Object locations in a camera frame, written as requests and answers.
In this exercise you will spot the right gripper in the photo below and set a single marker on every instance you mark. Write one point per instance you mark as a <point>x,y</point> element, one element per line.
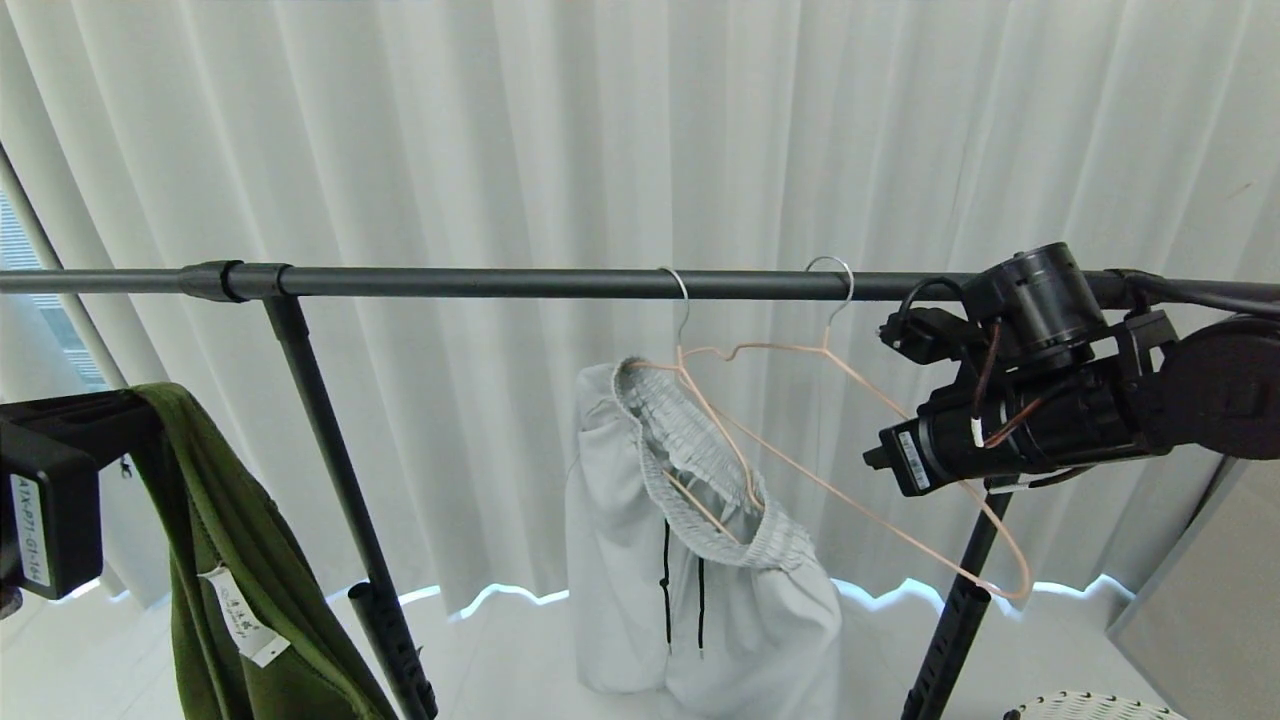
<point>1050,425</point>

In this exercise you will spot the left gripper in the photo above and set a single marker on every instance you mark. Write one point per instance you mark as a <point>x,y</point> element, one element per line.
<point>70,520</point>

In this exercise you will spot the green garment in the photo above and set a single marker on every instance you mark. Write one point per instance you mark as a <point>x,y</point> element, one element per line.
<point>230,520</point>

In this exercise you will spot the pink clothes hanger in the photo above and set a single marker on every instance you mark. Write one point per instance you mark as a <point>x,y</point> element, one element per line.
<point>828,340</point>
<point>681,352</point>

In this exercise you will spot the pale grey shorts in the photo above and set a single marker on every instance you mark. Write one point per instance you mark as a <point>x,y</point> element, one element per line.
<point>620,560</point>

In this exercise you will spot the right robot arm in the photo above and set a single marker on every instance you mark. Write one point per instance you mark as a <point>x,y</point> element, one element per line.
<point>1040,300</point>

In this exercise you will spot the white laundry basket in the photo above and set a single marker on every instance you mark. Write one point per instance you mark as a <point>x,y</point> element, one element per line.
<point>1090,708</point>

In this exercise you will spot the black clothes rack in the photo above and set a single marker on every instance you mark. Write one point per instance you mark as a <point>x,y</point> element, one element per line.
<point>500,283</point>

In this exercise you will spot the window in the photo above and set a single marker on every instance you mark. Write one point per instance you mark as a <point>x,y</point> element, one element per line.
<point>75,350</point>

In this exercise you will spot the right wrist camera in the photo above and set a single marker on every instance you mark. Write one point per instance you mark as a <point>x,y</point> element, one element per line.
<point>925,335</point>

